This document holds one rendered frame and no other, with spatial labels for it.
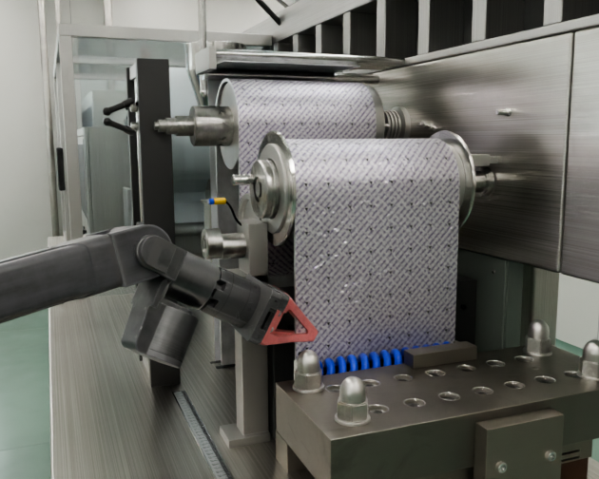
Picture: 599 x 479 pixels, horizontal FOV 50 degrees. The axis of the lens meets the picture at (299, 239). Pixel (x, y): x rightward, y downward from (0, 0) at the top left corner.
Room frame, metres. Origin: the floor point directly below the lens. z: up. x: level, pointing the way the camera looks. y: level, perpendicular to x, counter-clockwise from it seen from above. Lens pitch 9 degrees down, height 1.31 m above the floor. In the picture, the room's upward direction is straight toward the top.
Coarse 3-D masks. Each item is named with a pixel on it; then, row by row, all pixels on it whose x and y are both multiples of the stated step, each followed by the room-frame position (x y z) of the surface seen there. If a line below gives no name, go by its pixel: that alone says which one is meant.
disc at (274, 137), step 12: (276, 132) 0.82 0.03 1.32; (264, 144) 0.86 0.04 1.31; (276, 144) 0.81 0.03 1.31; (288, 156) 0.77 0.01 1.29; (288, 168) 0.77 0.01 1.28; (288, 180) 0.77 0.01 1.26; (288, 192) 0.77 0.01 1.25; (288, 204) 0.77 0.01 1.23; (288, 216) 0.77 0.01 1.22; (288, 228) 0.77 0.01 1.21; (276, 240) 0.82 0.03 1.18
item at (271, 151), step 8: (272, 144) 0.82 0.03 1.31; (448, 144) 0.90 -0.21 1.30; (264, 152) 0.84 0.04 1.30; (272, 152) 0.82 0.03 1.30; (456, 152) 0.89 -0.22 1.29; (280, 160) 0.79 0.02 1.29; (456, 160) 0.87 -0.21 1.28; (280, 168) 0.79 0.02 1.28; (280, 176) 0.79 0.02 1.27; (464, 176) 0.87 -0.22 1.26; (280, 184) 0.79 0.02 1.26; (464, 184) 0.87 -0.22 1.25; (280, 192) 0.79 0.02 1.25; (464, 192) 0.87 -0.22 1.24; (280, 200) 0.79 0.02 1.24; (280, 208) 0.79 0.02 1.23; (280, 216) 0.79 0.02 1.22; (272, 224) 0.82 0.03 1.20; (280, 224) 0.79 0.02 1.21; (272, 232) 0.82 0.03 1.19
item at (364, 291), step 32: (320, 256) 0.78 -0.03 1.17; (352, 256) 0.80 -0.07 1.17; (384, 256) 0.82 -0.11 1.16; (416, 256) 0.83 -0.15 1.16; (448, 256) 0.85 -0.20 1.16; (320, 288) 0.78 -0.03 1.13; (352, 288) 0.80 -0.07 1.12; (384, 288) 0.82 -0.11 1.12; (416, 288) 0.83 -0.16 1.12; (448, 288) 0.85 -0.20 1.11; (320, 320) 0.78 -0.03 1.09; (352, 320) 0.80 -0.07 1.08; (384, 320) 0.82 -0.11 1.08; (416, 320) 0.83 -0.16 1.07; (448, 320) 0.85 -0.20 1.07; (320, 352) 0.78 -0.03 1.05; (352, 352) 0.80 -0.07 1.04
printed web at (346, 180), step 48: (240, 96) 1.01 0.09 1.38; (288, 96) 1.04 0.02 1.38; (336, 96) 1.07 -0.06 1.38; (240, 144) 0.99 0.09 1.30; (288, 144) 0.81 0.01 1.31; (336, 144) 0.83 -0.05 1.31; (384, 144) 0.85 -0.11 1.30; (432, 144) 0.88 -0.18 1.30; (240, 192) 1.00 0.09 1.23; (336, 192) 0.79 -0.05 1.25; (384, 192) 0.82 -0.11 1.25; (432, 192) 0.84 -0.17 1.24; (288, 240) 0.89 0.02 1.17
